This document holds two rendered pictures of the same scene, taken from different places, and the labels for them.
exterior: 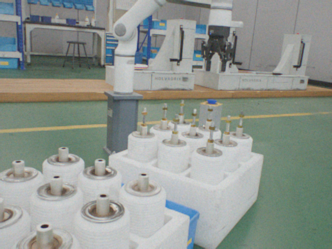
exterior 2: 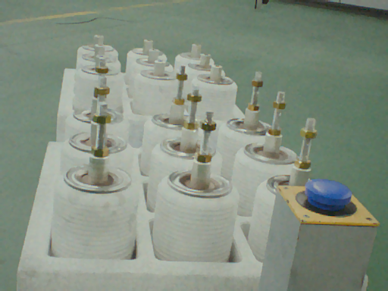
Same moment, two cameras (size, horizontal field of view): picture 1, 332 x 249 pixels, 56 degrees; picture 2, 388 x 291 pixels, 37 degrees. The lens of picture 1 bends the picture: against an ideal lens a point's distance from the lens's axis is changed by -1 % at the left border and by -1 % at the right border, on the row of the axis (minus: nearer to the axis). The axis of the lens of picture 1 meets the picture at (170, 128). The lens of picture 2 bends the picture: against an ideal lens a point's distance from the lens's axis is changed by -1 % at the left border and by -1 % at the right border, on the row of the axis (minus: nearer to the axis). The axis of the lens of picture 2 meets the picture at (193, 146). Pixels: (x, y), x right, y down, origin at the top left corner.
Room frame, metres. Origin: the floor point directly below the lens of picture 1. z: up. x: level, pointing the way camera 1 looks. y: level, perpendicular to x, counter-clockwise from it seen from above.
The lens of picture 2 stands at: (1.56, -0.56, 0.51)
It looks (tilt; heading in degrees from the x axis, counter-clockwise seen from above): 19 degrees down; 138
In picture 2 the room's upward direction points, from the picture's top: 7 degrees clockwise
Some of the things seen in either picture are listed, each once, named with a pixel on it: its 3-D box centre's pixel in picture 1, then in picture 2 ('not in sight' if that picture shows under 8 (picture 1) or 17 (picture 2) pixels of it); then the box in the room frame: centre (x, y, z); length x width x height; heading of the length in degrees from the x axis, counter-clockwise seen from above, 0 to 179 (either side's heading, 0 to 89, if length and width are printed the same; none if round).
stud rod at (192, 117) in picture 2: (193, 120); (192, 112); (1.01, -0.07, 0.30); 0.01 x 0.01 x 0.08; 24
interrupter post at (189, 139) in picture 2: (192, 131); (189, 139); (1.01, -0.07, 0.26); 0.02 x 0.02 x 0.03
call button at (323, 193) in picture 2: (211, 101); (326, 197); (1.30, -0.16, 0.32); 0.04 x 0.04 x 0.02
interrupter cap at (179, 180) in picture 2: (208, 128); (199, 183); (1.11, -0.14, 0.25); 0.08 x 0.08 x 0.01
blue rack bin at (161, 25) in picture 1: (156, 24); not in sight; (6.37, 0.43, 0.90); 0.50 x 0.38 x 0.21; 31
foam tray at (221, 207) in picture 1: (188, 179); (173, 253); (1.01, -0.08, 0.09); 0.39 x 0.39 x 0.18; 59
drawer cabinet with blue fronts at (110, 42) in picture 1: (112, 50); not in sight; (6.67, 1.33, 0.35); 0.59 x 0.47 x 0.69; 30
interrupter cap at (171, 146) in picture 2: (192, 135); (188, 148); (1.01, -0.07, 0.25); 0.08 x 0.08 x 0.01
